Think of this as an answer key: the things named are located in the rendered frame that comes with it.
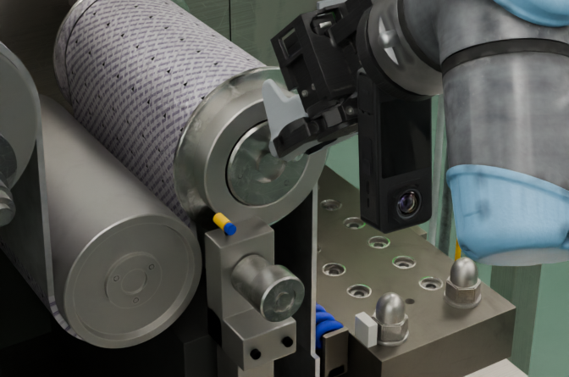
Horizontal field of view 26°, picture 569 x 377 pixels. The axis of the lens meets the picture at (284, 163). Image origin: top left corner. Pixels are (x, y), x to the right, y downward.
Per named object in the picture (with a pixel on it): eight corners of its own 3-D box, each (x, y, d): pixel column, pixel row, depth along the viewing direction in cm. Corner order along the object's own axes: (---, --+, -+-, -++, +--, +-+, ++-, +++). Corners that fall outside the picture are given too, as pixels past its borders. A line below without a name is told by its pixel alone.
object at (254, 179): (215, 201, 97) (248, 113, 95) (203, 190, 98) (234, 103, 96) (290, 211, 101) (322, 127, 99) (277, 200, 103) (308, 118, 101)
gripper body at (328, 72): (350, 22, 91) (434, -42, 80) (391, 130, 90) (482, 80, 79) (262, 44, 87) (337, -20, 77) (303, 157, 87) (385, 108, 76)
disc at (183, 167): (179, 257, 100) (170, 92, 92) (176, 254, 100) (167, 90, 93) (331, 207, 106) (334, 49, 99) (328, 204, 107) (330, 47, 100)
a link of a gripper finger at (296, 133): (306, 125, 92) (365, 90, 85) (315, 147, 92) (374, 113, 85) (254, 141, 90) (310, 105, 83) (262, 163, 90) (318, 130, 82)
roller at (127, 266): (70, 368, 97) (57, 240, 91) (-38, 224, 116) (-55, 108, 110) (205, 321, 102) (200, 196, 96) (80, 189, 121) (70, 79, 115)
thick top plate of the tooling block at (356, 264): (379, 413, 114) (381, 361, 111) (179, 220, 144) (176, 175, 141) (511, 357, 121) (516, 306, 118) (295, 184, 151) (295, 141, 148)
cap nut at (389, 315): (384, 351, 113) (386, 310, 110) (361, 329, 115) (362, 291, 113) (417, 338, 114) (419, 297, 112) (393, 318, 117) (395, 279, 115)
